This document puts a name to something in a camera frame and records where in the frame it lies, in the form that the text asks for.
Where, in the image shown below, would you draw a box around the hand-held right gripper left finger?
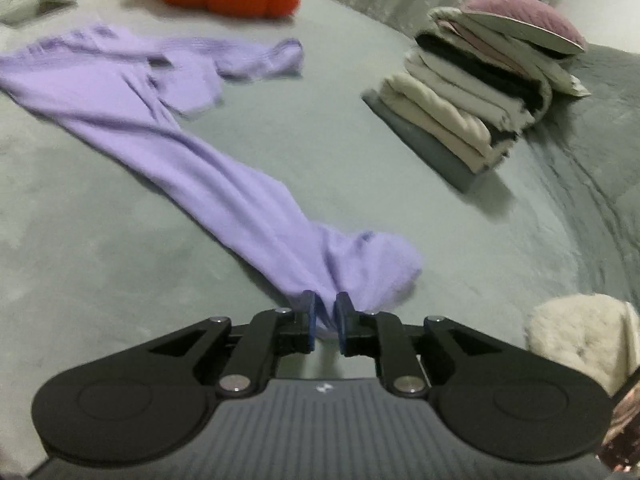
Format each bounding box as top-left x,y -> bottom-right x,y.
150,291 -> 318,401

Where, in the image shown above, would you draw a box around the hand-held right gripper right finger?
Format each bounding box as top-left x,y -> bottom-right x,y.
334,291 -> 501,400

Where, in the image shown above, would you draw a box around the purple pants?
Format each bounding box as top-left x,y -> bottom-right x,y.
0,24 -> 425,346

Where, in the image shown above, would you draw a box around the grey bed sheet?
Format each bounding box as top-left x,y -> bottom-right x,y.
0,0 -> 640,461

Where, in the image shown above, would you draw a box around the grey folded garment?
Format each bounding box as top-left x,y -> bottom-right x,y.
361,89 -> 506,193

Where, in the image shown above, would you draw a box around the beige folded garment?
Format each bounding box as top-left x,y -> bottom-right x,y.
379,72 -> 521,173

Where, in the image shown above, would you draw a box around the white fluffy plush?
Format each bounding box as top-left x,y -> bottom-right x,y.
524,294 -> 640,396

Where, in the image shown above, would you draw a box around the white folded garment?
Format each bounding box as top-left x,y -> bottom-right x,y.
405,50 -> 538,131

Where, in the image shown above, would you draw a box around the grey quilted headboard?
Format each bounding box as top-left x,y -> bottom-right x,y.
500,0 -> 640,311

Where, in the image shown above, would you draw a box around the purple pillow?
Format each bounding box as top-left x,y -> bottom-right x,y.
460,0 -> 587,58

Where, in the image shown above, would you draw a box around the black tablet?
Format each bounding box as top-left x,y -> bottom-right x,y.
0,0 -> 78,28

